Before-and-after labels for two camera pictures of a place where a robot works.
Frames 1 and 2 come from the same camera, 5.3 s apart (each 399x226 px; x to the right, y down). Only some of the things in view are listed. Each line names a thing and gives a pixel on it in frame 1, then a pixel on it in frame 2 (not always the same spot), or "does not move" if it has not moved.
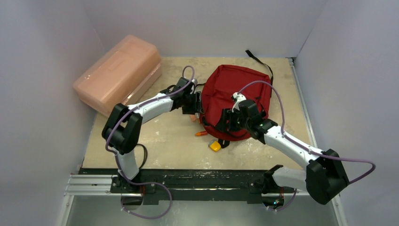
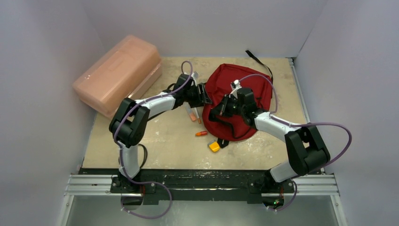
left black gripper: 196,107 to 201,99
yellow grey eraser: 214,145 does not move
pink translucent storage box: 123,75 does not move
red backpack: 225,86 does not move
